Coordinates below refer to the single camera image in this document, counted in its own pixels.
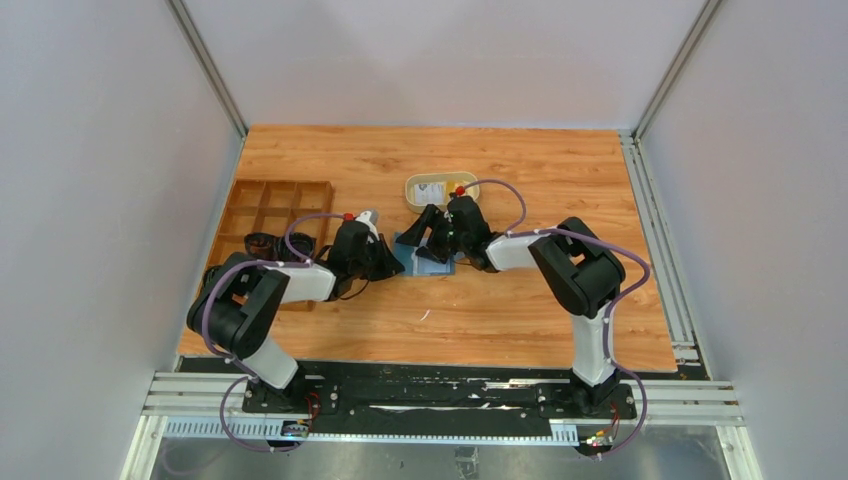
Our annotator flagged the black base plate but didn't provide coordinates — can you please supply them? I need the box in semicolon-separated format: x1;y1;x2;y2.
241;357;637;439

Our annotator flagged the white credit card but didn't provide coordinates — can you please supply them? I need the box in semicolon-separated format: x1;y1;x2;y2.
411;248;431;276

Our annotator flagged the card in tray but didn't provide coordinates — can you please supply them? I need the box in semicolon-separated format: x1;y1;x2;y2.
412;182;445;205

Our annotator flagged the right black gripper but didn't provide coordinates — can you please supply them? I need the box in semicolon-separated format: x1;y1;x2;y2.
397;205;471;265

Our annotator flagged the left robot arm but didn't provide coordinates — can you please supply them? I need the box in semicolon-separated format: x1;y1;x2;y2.
186;209;404;413

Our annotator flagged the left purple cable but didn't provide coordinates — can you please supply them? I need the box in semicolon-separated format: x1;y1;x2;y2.
199;211;356;455

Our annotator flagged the tan credit card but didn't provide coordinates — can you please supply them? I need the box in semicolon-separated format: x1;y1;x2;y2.
445;180;468;199

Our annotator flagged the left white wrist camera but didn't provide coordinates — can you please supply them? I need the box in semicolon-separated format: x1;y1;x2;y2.
355;209;379;239

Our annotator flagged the beige oval tray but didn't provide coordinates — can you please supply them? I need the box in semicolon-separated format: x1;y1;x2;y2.
404;171;478;213

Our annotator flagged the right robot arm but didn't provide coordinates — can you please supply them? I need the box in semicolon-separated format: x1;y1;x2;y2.
395;196;626;418

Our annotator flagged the aluminium frame rail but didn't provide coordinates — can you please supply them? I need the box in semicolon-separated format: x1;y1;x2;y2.
618;129;712;379

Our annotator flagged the blue card holder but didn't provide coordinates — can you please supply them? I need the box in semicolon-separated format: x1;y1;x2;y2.
392;232;456;277

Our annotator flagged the brown compartment organizer tray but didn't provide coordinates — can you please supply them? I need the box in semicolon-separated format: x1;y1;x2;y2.
198;180;335;287

